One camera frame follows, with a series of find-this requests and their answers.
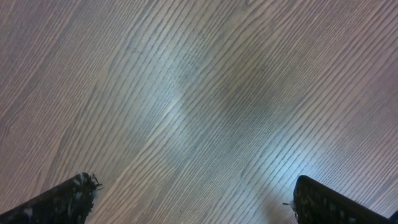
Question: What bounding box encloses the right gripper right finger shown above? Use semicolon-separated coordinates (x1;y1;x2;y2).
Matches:
287;175;397;224

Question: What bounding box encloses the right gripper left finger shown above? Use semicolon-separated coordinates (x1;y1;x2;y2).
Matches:
1;172;103;224

